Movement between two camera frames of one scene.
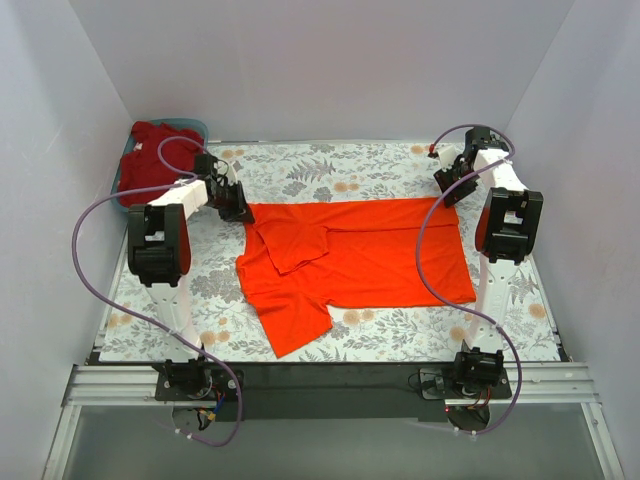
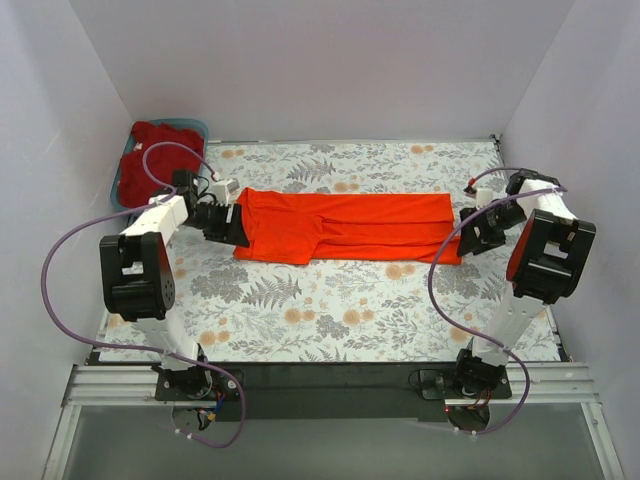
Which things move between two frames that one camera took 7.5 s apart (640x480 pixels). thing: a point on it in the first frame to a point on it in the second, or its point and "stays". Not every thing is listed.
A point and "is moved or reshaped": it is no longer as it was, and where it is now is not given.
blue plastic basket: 188,123 stays
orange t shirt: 299,259 is moved or reshaped
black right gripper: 455,184 to 483,231
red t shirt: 158,154 stays
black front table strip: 336,390 stays
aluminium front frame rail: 131,383 stays
